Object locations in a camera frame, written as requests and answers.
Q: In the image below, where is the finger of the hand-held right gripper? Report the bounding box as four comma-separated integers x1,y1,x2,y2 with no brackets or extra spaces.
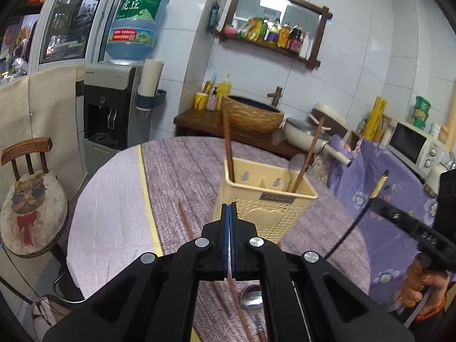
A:
369,196,429,255

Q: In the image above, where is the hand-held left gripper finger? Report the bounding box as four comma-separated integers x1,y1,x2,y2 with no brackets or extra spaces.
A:
43,203,231,342
230,202,416,342

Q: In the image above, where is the cream plastic utensil holder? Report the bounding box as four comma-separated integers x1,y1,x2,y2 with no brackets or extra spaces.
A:
213,157,319,246

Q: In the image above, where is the person's right hand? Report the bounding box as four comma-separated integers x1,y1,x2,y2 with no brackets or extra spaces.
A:
402,256,447,316

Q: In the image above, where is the purple floral cloth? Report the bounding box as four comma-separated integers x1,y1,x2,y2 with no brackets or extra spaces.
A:
327,135,443,315

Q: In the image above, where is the white microwave oven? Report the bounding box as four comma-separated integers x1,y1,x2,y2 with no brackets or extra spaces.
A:
387,120,447,176

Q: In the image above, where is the orange wrist band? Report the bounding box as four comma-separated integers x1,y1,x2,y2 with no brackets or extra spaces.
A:
413,297,447,322

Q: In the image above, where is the yellow wrap roll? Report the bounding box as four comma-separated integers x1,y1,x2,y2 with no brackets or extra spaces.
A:
362,96,387,143

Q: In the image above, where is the dark wooden counter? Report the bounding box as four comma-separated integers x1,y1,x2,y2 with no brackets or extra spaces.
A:
173,108,315,162

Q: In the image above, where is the cream and brown round container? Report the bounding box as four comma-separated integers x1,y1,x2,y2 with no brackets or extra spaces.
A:
309,103,348,138

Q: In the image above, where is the woven brown wash basin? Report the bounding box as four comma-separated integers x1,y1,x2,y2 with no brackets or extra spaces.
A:
222,95,286,135

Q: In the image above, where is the yellow dish soap bottle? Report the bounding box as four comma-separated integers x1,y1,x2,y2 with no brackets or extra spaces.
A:
216,74,232,109

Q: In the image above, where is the wooden faucet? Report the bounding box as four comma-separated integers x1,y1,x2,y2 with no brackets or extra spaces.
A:
267,86,285,108

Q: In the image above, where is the white paper cup tube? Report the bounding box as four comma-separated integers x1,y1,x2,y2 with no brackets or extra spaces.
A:
139,59,164,98

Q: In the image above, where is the grey water dispenser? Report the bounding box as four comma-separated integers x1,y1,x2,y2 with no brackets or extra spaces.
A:
83,60,144,172

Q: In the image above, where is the cat print seat cushion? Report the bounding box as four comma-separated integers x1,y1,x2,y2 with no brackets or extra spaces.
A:
0,170,69,256

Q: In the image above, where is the wooden framed mirror shelf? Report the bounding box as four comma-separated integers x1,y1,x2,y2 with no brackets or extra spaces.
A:
215,0,333,69

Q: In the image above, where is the row of condiment bottles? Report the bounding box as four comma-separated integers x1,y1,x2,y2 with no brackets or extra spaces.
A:
237,16,311,60

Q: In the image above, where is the wooden chair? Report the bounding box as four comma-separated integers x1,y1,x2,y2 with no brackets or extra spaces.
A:
0,137,87,304

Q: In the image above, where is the green hanging packet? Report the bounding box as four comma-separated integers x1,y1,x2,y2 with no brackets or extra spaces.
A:
207,2,220,33

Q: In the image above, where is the beige cloth cover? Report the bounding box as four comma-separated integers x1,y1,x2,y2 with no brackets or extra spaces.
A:
0,65,88,201

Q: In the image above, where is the blue water jug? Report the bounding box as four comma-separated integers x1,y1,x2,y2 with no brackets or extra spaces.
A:
105,0,170,62

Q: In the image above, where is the thin black cable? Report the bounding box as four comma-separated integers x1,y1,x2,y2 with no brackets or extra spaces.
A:
325,202,370,258

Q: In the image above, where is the large metal spoon wooden handle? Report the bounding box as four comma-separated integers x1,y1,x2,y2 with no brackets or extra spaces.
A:
240,286,268,342

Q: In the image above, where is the white pan with handle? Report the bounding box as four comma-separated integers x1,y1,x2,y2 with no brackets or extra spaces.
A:
284,116,352,168

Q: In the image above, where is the blue cup holder bracket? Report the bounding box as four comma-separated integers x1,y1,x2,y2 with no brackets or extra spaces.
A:
134,89,167,112

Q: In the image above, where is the white sliding window frame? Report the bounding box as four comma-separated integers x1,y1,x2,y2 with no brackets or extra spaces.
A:
28,0,140,67

